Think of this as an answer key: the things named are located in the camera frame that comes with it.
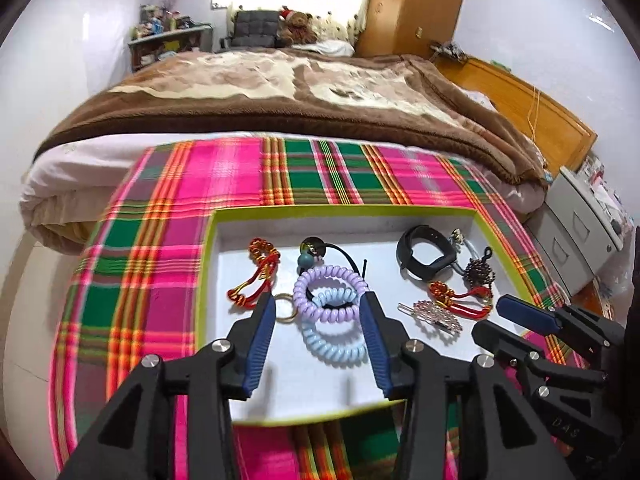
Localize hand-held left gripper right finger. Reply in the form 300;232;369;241
360;291;576;480

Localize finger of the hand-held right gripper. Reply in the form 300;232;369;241
471;319;624;457
496;294;624;362

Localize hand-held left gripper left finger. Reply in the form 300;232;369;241
57;291;277;480

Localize gold ring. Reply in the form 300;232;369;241
272;292;301;324

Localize red cord bracelet gold knots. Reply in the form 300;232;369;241
428;280;494;320

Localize light blue coil hair tie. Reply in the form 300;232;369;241
298;289;372;362

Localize dark beaded bracelet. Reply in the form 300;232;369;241
462;247;496;292

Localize rhinestone hair clip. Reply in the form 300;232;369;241
397;299;464;345

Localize purple coil hair tie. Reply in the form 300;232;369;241
293;265;371;324

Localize yellow-green shallow cardboard box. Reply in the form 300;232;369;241
195;204;544;429

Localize black wristband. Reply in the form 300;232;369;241
396;224;457;281

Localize black hair tie with beads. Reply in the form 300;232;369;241
298;234;371;282

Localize grey drawer cabinet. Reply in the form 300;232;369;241
524;165;627;297

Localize pink green plaid cloth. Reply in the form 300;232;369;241
47;137;592;480

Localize wooden bed headboard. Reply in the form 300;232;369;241
434;55;599;179

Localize brown plush blanket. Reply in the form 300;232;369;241
32;47;549;187

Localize white pillow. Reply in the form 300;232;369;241
292;37;356;59

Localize cluttered side desk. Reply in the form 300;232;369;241
127;22;214;73

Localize grey padded chair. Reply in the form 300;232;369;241
219;9;279;52

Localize brown teddy bear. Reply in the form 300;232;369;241
276;6;319;46

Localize wooden wardrobe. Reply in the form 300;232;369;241
354;0;472;59

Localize red knotted cord bracelet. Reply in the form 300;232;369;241
227;237;282;312

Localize grey hair tie with flower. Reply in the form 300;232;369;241
449;228;482;277

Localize yellow cable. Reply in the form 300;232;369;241
527;84;544;137

